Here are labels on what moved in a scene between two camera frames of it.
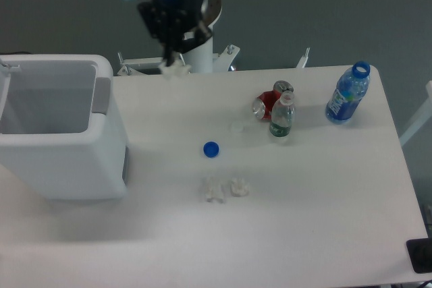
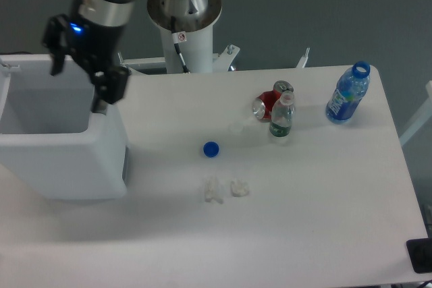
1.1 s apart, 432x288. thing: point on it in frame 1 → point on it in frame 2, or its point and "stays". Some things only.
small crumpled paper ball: x=239 y=188 stays
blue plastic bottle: x=352 y=85 stays
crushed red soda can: x=262 y=105 stays
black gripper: x=174 y=13 → x=94 y=48
